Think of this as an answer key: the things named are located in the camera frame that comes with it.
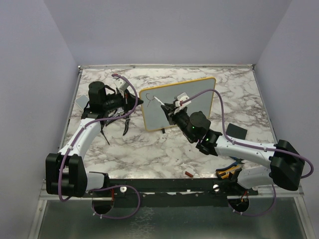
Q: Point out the yellow framed whiteboard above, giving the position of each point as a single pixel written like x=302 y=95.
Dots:
x=176 y=94

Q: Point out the black flat box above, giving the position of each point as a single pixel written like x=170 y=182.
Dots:
x=236 y=131

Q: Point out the white marker pen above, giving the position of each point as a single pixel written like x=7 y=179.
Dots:
x=156 y=98

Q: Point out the yellow black utility knife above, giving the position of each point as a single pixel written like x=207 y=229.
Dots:
x=228 y=171

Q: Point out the black pruning shears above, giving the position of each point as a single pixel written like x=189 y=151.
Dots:
x=127 y=122

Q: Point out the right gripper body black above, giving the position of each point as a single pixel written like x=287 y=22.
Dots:
x=181 y=119

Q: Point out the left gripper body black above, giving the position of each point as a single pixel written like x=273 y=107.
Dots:
x=114 y=101

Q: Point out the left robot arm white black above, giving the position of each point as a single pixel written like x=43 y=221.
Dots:
x=65 y=173

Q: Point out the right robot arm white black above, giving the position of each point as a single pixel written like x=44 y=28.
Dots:
x=280 y=163

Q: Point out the red marker cap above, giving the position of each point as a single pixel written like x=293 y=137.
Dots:
x=189 y=174

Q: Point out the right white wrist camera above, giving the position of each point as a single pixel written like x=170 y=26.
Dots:
x=180 y=103

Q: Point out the blue handled pliers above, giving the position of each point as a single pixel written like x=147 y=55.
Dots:
x=238 y=160

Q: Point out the grey white small device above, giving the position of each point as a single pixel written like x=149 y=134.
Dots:
x=82 y=101

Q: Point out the aluminium table frame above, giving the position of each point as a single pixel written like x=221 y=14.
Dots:
x=272 y=214

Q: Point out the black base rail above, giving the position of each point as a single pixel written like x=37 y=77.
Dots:
x=187 y=192

